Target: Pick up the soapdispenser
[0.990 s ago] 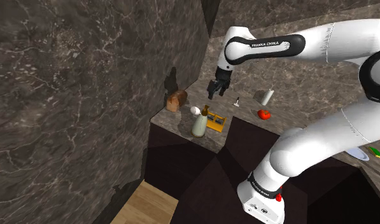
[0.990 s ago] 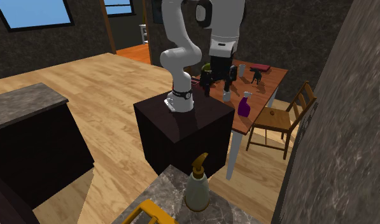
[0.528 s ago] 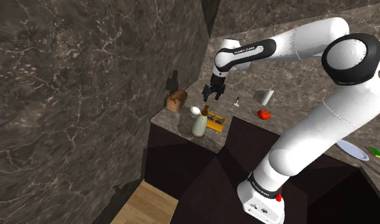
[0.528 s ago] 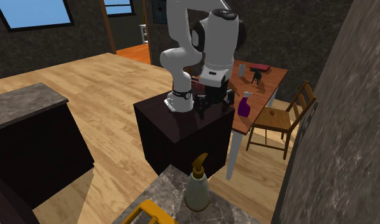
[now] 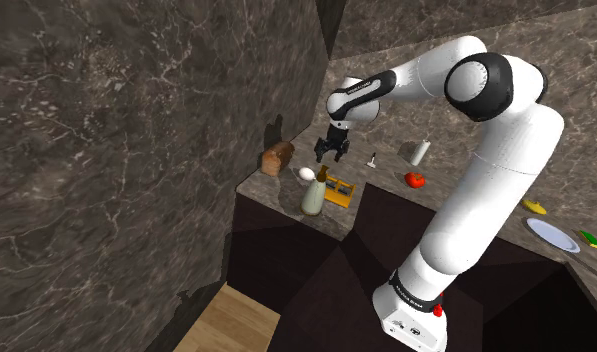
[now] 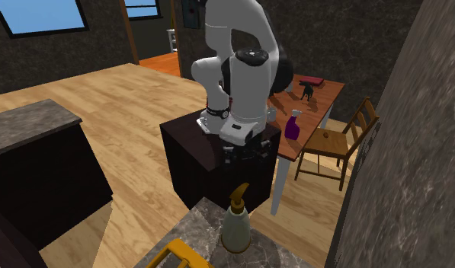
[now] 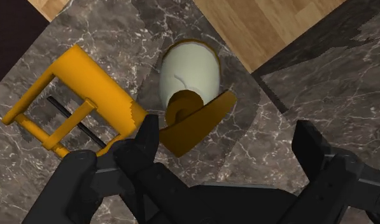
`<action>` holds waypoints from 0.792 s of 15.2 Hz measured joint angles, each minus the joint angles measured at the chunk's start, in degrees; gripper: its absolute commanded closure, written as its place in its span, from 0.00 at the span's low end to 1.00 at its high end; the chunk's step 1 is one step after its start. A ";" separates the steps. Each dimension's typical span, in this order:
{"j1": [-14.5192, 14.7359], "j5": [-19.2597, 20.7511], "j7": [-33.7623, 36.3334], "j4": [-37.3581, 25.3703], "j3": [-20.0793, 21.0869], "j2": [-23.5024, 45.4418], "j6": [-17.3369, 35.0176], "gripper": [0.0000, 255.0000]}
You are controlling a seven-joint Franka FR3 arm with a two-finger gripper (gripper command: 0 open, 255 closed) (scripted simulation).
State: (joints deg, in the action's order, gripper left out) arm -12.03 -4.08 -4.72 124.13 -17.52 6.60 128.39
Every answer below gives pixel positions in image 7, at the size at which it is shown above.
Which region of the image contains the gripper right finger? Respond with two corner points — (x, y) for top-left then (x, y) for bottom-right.
(278, 120), (380, 224)

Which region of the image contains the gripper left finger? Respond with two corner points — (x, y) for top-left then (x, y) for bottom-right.
(22, 114), (190, 224)

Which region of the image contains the yellow frame-shaped kitchen tool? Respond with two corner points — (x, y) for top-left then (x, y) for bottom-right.
(1, 44), (148, 159)

